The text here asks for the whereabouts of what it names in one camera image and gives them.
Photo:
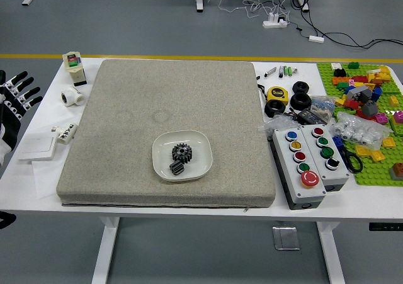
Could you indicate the white pipe tee fitting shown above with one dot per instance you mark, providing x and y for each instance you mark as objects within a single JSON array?
[{"x": 73, "y": 97}]

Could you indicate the green brick baseplate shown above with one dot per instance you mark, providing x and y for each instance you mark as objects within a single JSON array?
[{"x": 374, "y": 170}]

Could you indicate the white flat box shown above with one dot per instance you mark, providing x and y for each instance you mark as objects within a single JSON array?
[{"x": 37, "y": 147}]

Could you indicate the yellow toy brick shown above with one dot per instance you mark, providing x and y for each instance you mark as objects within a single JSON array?
[
  {"x": 378, "y": 155},
  {"x": 363, "y": 150},
  {"x": 394, "y": 101},
  {"x": 388, "y": 142}
]

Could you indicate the white labelled cylinder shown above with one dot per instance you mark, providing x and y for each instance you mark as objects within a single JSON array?
[{"x": 66, "y": 133}]

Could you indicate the empty clear plastic bag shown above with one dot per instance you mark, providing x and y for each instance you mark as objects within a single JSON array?
[{"x": 277, "y": 123}]

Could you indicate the small white floor adapter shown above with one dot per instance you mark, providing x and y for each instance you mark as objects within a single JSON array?
[{"x": 316, "y": 39}]

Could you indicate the small black gear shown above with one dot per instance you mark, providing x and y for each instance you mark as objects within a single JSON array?
[{"x": 177, "y": 168}]

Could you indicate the grey-brown cushion mat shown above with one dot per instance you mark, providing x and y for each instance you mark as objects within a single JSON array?
[{"x": 176, "y": 95}]

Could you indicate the white square plate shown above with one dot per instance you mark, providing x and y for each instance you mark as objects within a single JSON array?
[{"x": 198, "y": 158}]

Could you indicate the small black plastic nut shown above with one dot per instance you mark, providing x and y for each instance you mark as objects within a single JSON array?
[{"x": 301, "y": 87}]

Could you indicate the white power strip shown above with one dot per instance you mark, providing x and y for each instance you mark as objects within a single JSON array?
[{"x": 274, "y": 22}]

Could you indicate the black scissors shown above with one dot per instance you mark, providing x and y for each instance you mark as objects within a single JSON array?
[{"x": 352, "y": 161}]

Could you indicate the big black gear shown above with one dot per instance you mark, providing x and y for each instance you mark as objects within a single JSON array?
[{"x": 182, "y": 153}]

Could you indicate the black table control panel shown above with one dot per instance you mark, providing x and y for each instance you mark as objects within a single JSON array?
[{"x": 385, "y": 226}]

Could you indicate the pink toy brick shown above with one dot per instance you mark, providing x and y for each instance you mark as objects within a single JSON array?
[
  {"x": 398, "y": 117},
  {"x": 382, "y": 118}
]

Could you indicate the blue toy brick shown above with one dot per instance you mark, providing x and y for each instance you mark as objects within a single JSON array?
[
  {"x": 376, "y": 94},
  {"x": 338, "y": 141}
]

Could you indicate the yellow tape measure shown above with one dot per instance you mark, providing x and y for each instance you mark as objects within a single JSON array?
[{"x": 277, "y": 95}]

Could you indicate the four-button grey control box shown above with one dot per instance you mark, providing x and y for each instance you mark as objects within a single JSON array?
[{"x": 330, "y": 170}]

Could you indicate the black power adapter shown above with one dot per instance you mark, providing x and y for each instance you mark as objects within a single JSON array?
[{"x": 313, "y": 115}]

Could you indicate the silver floor plate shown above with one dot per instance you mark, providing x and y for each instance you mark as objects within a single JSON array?
[{"x": 286, "y": 238}]

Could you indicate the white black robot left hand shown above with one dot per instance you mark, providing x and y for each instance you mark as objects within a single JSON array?
[{"x": 11, "y": 120}]

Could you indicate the green toy brick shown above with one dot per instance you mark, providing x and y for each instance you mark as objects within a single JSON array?
[{"x": 354, "y": 65}]

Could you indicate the bag of blue-white parts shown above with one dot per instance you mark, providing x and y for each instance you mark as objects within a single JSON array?
[{"x": 322, "y": 104}]

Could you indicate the grey white toy brick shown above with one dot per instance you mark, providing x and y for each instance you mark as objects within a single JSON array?
[{"x": 360, "y": 92}]

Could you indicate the black toy brick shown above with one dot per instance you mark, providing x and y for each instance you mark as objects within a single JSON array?
[{"x": 340, "y": 72}]

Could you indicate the black silver small tool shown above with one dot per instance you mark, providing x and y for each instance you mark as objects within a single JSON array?
[{"x": 281, "y": 71}]

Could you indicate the cream switch box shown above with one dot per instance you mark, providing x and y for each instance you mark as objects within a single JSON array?
[{"x": 75, "y": 71}]

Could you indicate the bag of white parts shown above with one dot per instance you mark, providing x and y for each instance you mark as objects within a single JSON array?
[{"x": 359, "y": 131}]

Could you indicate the five-button grey control box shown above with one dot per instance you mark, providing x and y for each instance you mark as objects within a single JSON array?
[{"x": 299, "y": 170}]

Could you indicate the orange grey toy brick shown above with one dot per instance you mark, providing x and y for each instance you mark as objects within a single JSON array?
[{"x": 396, "y": 171}]

